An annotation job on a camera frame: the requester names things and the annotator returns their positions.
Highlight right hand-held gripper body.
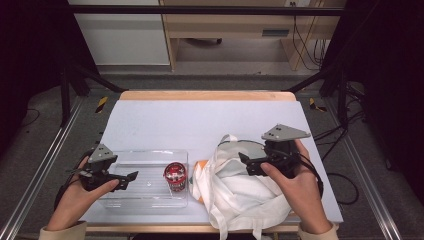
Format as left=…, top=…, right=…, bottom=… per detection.
left=260, top=123, right=312, bottom=178

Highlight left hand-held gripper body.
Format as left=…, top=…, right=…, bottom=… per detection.
left=65, top=143, right=123, bottom=193

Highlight clear plastic tray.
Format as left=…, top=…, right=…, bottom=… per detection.
left=96, top=149, right=190, bottom=209

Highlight white tote bag coloured spots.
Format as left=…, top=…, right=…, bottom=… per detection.
left=189, top=133, right=296, bottom=240

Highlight red drink can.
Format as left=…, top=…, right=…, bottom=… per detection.
left=163, top=161, right=188, bottom=193

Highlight person's left hand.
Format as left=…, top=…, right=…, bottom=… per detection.
left=45, top=179, right=120, bottom=233

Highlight person's right hand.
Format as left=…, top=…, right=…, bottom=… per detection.
left=259, top=139, right=334, bottom=235

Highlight yellow black tape piece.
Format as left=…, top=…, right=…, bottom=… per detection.
left=94, top=95, right=109, bottom=114
left=308, top=97, right=328, bottom=113

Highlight pale grey table mat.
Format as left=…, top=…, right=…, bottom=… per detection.
left=65, top=99, right=344, bottom=224

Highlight grey panel on desk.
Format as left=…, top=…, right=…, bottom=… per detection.
left=261, top=28, right=290, bottom=38

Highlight white cabinet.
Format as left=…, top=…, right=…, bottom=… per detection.
left=66, top=0, right=171, bottom=67

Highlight black curtain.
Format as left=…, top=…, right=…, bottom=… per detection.
left=0, top=0, right=98, bottom=158
left=324, top=0, right=424, bottom=201

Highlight light wooden desk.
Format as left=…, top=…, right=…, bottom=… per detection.
left=159, top=0, right=348, bottom=72

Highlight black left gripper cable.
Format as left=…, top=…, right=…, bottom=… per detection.
left=53, top=149, right=94, bottom=211

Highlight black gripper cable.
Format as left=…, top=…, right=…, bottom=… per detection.
left=53, top=149, right=94, bottom=211
left=293, top=151, right=325, bottom=199

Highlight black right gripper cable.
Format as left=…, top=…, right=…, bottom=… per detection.
left=293, top=151, right=325, bottom=199

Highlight straight black floor cable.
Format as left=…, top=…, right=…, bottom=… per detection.
left=313, top=109, right=366, bottom=161

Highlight aluminium floor rail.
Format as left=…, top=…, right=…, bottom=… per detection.
left=324, top=96, right=406, bottom=240
left=0, top=96, right=84, bottom=240

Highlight black frame stand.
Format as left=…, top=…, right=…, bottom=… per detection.
left=59, top=63, right=126, bottom=128
left=286, top=64, right=351, bottom=129

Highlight looped black floor cable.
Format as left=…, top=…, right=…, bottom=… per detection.
left=326, top=171, right=360, bottom=206

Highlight black hanging desk cables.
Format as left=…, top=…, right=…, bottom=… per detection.
left=291, top=1, right=331, bottom=72

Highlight black horizontal frame bar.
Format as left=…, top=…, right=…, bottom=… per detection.
left=68, top=4, right=346, bottom=17

